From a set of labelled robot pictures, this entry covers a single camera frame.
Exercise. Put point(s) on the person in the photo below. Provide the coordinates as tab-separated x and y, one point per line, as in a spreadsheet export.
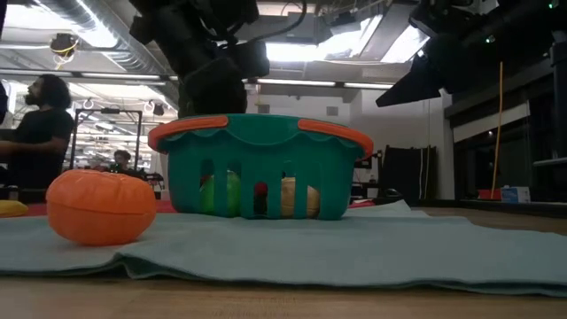
40	142
121	157

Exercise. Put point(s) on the black aluminium table frame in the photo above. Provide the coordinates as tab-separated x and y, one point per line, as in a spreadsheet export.
545	209

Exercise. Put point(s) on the teal plastic toy basket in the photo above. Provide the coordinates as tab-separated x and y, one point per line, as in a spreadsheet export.
261	150

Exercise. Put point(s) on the long ceiling light strip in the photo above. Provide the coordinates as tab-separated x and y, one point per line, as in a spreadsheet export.
310	83

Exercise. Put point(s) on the red plastic bin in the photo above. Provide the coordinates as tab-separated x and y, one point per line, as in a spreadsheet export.
487	194

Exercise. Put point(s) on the orange toy fruit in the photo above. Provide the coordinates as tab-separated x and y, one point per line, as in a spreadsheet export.
101	208

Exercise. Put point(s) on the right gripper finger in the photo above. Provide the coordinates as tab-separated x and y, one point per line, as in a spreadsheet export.
421	84

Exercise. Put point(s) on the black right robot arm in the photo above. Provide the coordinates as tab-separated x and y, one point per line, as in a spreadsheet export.
531	4

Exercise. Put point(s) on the green toy pear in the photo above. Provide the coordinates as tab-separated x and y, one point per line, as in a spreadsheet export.
235	195

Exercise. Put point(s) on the black metal frame stand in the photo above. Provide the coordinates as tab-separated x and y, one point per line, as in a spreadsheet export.
106	111

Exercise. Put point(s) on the silver round ceiling duct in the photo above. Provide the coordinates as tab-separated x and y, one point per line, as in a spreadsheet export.
106	44

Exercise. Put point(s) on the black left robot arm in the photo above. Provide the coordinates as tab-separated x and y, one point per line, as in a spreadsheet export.
177	6

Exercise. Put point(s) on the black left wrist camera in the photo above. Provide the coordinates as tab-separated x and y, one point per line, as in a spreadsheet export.
250	59

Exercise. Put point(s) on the yellow toy banana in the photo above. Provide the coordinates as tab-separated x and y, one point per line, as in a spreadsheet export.
12	209

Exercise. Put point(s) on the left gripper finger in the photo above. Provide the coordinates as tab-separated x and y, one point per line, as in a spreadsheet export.
230	91
197	95

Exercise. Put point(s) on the light teal cloth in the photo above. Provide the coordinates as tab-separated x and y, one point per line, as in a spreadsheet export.
266	252

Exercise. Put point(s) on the brown toy potato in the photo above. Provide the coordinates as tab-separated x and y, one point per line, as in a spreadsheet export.
287	197

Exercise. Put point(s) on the blue and white box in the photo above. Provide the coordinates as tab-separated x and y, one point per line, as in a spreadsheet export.
514	194

